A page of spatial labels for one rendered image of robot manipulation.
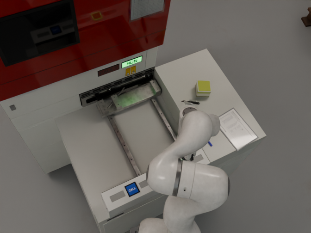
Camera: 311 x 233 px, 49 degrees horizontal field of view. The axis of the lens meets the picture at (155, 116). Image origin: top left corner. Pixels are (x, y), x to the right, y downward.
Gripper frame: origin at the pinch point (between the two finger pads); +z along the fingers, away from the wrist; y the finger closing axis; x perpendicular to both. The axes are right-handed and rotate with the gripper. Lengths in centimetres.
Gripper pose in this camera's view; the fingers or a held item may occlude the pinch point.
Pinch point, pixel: (185, 156)
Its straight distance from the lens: 156.9
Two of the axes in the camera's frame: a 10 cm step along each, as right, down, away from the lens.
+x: 8.9, -3.7, 2.8
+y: 4.6, 7.0, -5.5
